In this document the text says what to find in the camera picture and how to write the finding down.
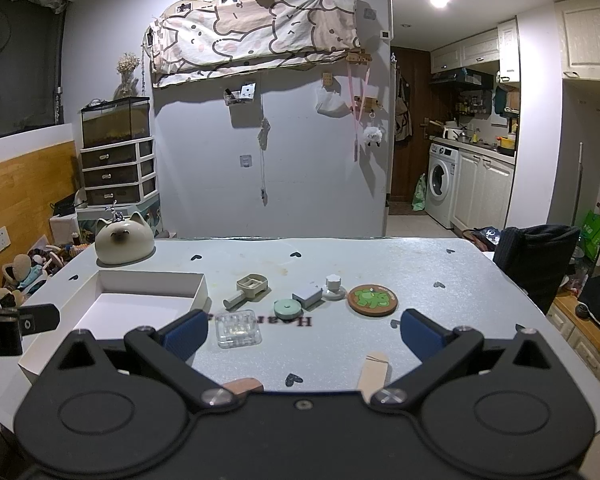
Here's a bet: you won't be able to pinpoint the beige plastic holder with handle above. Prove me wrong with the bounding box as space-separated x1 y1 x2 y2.
223 273 268 310

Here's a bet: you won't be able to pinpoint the patterned fabric wall cover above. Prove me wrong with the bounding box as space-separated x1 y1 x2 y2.
145 0 361 89

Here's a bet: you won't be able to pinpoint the glass fish tank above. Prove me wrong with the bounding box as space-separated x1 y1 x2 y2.
81 96 150 148

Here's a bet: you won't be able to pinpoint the brown wedge-shaped wooden block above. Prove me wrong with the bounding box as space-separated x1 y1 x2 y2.
222 377 264 396

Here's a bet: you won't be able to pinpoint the mint green round tape measure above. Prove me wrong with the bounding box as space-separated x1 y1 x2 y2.
273 299 302 321

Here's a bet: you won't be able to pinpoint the cork coaster green elephant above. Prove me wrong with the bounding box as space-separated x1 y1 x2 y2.
347 284 399 318

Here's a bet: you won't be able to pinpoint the white shallow tray box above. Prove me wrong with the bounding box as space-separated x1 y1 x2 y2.
18 269 211 382

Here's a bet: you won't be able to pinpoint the white washing machine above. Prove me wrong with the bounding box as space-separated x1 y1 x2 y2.
425 143 458 230

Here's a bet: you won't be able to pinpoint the cream cat-shaped ceramic jar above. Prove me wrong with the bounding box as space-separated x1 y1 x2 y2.
95 211 155 266

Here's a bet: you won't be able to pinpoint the white cube charger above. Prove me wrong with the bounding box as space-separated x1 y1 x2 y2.
291 284 323 310

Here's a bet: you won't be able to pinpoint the white drawer cabinet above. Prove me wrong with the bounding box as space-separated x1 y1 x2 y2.
80 136 158 207

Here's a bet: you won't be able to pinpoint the white suction knob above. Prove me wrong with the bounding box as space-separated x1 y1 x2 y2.
323 274 347 301

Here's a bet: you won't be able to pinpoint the black chair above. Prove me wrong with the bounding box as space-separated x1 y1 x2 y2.
493 224 580 314

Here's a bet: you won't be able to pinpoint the white kitchen base cabinets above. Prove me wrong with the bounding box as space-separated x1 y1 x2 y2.
451 150 515 231

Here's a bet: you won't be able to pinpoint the light wooden stick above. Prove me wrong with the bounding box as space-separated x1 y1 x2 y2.
358 352 389 403

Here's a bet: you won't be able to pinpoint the white plush sheep toy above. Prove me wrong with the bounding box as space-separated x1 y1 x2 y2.
363 126 386 148

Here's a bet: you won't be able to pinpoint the clear plastic soap dish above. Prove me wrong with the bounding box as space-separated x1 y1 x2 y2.
214 310 262 349

